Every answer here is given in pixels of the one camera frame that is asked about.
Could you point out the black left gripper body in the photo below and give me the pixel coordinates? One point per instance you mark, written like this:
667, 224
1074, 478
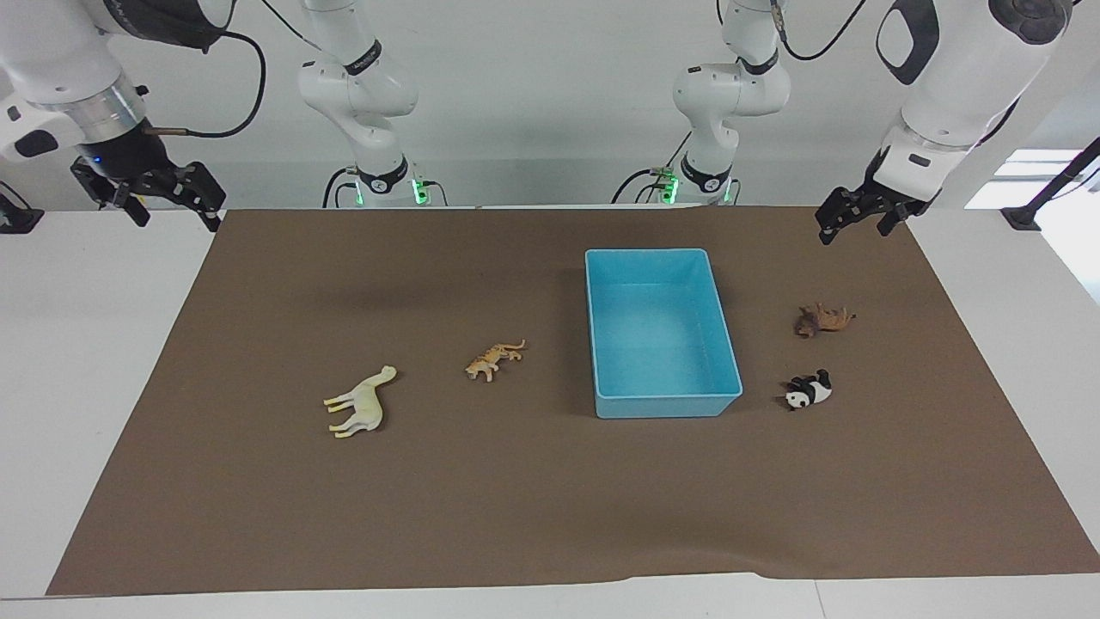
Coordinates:
881, 196

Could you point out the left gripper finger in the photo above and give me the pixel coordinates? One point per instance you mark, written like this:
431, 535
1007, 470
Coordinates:
898, 217
838, 211

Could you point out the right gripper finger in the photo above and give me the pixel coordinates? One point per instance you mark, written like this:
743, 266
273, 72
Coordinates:
136, 206
210, 193

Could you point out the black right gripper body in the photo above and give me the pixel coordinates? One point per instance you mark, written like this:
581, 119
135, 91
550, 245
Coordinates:
137, 163

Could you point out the brown lion toy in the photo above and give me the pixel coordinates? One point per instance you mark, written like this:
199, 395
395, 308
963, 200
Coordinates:
821, 320

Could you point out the black white panda toy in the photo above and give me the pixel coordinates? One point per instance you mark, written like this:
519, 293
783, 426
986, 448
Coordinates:
812, 393

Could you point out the cream horse toy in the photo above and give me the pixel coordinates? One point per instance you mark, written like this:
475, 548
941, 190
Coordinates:
368, 400

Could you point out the orange spotted tiger toy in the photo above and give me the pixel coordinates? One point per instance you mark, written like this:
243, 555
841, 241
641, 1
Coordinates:
488, 361

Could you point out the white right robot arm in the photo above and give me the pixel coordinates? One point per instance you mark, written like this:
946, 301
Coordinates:
51, 60

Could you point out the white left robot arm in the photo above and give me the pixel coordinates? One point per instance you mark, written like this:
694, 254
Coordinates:
962, 77

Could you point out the light blue storage box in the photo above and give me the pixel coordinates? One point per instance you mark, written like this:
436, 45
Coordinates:
657, 335

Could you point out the black angled stand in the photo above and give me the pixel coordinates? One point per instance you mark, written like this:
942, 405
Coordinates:
1027, 215

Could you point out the brown table mat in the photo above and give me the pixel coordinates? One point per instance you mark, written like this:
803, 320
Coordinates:
516, 499

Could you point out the black clamp mount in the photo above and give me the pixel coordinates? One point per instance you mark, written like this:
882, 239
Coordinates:
17, 219

